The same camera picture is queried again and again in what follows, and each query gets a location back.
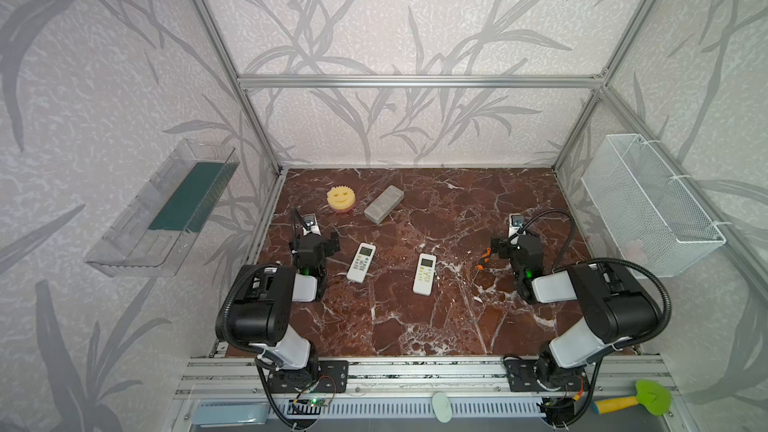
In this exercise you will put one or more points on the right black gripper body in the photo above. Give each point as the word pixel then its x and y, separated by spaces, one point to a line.
pixel 516 246

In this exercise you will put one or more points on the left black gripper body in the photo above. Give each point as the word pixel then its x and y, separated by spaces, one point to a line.
pixel 310 246

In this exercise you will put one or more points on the white remote with batteries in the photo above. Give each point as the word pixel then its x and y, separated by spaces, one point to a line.
pixel 425 274

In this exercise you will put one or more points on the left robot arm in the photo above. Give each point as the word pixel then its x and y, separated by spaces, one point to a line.
pixel 255 315

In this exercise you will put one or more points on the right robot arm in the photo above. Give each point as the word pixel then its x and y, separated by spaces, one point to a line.
pixel 622 305

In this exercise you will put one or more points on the white remote with display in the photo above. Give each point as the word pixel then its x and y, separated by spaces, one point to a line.
pixel 361 263

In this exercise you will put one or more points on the yellow smiley sponge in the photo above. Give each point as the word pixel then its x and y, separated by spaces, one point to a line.
pixel 341 198

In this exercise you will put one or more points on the grey stone block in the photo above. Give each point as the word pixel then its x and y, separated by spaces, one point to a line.
pixel 378 210

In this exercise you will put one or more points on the pale green oval knob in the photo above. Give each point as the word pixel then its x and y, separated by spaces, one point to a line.
pixel 442 407

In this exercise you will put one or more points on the green yellow toy hammer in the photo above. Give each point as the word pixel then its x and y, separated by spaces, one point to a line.
pixel 653 396

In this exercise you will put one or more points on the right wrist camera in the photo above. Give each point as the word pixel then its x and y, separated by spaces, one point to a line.
pixel 516 222

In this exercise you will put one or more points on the white wire mesh basket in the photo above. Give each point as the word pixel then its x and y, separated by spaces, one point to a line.
pixel 652 217

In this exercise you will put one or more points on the clear plastic wall shelf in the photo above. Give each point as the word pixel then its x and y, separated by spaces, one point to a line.
pixel 153 236

